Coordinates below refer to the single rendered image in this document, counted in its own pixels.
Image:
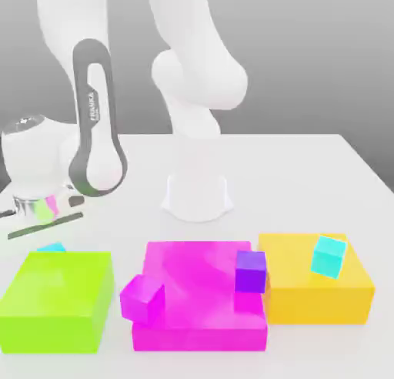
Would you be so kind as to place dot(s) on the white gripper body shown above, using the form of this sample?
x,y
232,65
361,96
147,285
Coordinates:
x,y
46,227

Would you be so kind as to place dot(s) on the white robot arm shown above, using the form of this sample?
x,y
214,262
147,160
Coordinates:
x,y
197,77

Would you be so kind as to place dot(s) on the small blue cube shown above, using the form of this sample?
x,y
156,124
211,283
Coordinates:
x,y
51,247

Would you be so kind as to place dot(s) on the small magenta cube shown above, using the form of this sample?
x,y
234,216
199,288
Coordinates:
x,y
140,299

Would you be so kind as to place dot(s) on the small purple cube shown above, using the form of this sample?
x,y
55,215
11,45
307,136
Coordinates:
x,y
250,272

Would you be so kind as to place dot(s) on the small cyan cube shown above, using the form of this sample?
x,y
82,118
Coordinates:
x,y
327,257

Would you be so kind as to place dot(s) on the large green box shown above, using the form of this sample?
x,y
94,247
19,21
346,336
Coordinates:
x,y
52,295

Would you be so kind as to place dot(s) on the large magenta box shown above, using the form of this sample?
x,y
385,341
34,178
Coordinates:
x,y
200,302

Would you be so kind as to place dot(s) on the large orange box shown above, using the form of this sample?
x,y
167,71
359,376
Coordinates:
x,y
295,292

